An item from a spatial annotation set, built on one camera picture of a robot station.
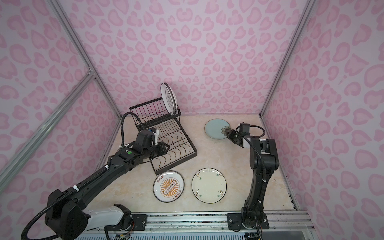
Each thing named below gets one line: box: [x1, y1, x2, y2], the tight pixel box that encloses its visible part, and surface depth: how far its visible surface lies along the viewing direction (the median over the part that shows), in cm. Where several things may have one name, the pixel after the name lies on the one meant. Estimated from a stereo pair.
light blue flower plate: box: [204, 118, 231, 140], surface depth 113 cm
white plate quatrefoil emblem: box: [160, 83, 176, 116], surface depth 95 cm
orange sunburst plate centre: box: [153, 170, 185, 203], surface depth 86 cm
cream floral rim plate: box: [191, 167, 227, 204], surface depth 86 cm
